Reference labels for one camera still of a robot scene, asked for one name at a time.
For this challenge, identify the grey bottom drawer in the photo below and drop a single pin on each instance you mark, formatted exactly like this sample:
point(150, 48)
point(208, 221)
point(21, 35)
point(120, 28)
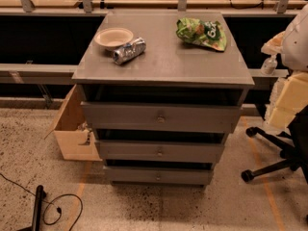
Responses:
point(160, 175)

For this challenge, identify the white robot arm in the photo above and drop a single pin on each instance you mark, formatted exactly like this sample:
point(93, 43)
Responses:
point(295, 42)

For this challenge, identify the black stand leg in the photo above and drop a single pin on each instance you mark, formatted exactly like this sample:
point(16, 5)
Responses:
point(39, 197)

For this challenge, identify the beige shallow bowl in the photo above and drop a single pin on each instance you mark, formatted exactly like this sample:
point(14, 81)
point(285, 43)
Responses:
point(112, 38)

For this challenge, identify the black office chair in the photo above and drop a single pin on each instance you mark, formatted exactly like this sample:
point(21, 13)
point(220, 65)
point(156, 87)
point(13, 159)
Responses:
point(293, 156)

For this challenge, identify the clear plastic bottle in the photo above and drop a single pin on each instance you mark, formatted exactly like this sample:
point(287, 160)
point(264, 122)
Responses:
point(269, 65)

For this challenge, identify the grey drawer cabinet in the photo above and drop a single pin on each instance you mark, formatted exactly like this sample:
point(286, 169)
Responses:
point(168, 72)

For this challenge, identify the green rice chip bag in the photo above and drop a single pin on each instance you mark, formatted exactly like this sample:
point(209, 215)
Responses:
point(202, 33)

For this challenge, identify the grey middle drawer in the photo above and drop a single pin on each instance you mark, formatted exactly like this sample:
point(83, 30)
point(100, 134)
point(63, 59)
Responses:
point(160, 151)

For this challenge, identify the silver redbull can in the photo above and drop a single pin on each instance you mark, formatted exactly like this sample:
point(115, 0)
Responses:
point(129, 51)

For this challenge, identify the grey drawer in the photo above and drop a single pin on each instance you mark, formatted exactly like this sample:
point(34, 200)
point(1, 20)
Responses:
point(156, 117)
point(160, 151)
point(160, 175)

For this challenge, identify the grey top drawer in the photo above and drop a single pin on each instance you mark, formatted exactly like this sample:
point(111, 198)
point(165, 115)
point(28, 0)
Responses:
point(156, 117)

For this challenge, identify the open cardboard box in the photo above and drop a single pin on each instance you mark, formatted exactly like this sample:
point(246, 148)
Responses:
point(75, 139)

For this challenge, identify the yellow foam blocks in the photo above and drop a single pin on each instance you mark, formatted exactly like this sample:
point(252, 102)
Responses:
point(288, 97)

